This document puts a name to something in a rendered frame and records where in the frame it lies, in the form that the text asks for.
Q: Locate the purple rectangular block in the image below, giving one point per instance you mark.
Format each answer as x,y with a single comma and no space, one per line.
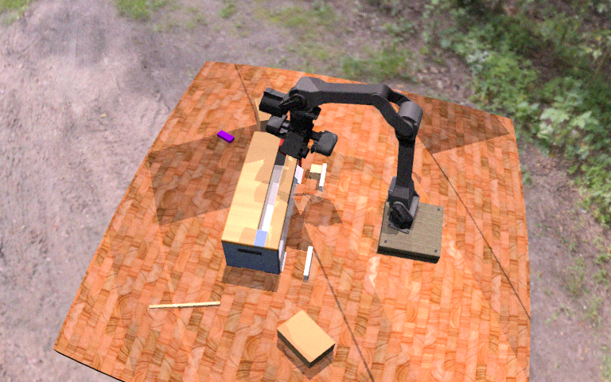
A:
225,136

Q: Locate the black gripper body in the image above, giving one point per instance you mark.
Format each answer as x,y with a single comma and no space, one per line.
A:
325,141

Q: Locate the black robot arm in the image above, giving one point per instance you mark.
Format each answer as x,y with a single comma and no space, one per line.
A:
303,101

